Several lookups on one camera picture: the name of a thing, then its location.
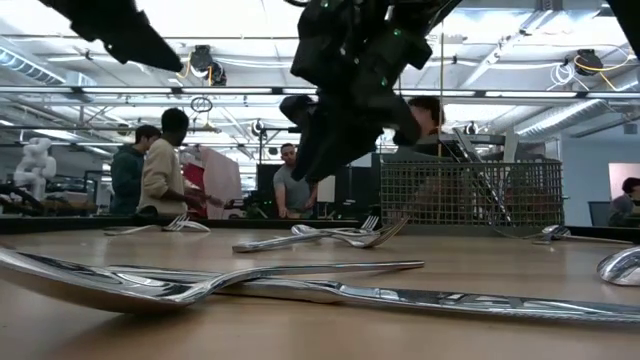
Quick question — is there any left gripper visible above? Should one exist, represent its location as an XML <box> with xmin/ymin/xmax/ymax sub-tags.
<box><xmin>38</xmin><ymin>0</ymin><xmax>185</xmax><ymax>74</ymax></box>

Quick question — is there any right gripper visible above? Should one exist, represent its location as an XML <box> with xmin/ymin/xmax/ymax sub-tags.
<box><xmin>278</xmin><ymin>0</ymin><xmax>464</xmax><ymax>184</ymax></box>

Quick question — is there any person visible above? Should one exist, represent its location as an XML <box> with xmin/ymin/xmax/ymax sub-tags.
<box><xmin>108</xmin><ymin>123</ymin><xmax>162</xmax><ymax>217</ymax></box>
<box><xmin>135</xmin><ymin>106</ymin><xmax>214</xmax><ymax>217</ymax></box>
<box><xmin>272</xmin><ymin>142</ymin><xmax>320</xmax><ymax>220</ymax></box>
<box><xmin>399</xmin><ymin>94</ymin><xmax>501</xmax><ymax>226</ymax></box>
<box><xmin>606</xmin><ymin>176</ymin><xmax>640</xmax><ymax>229</ymax></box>

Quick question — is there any silver fork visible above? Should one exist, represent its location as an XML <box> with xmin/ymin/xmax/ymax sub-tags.
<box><xmin>349</xmin><ymin>213</ymin><xmax>382</xmax><ymax>235</ymax></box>
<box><xmin>324</xmin><ymin>216</ymin><xmax>411</xmax><ymax>250</ymax></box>
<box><xmin>492</xmin><ymin>227</ymin><xmax>635</xmax><ymax>246</ymax></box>
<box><xmin>103</xmin><ymin>213</ymin><xmax>192</xmax><ymax>237</ymax></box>

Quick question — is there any red and white board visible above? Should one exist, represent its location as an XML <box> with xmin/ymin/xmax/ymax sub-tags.
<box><xmin>180</xmin><ymin>143</ymin><xmax>245</xmax><ymax>221</ymax></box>

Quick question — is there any grey mesh cutlery basket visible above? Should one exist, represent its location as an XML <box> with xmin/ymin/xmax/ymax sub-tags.
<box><xmin>378</xmin><ymin>130</ymin><xmax>566</xmax><ymax>237</ymax></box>

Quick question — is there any black ceiling cable reel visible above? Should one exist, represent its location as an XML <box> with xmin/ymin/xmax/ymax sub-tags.
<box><xmin>188</xmin><ymin>43</ymin><xmax>229</xmax><ymax>87</ymax></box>
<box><xmin>573</xmin><ymin>47</ymin><xmax>605</xmax><ymax>78</ymax></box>

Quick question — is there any silver ventilation duct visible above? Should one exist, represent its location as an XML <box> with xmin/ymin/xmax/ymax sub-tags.
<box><xmin>514</xmin><ymin>97</ymin><xmax>640</xmax><ymax>140</ymax></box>
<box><xmin>0</xmin><ymin>45</ymin><xmax>69</xmax><ymax>87</ymax></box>

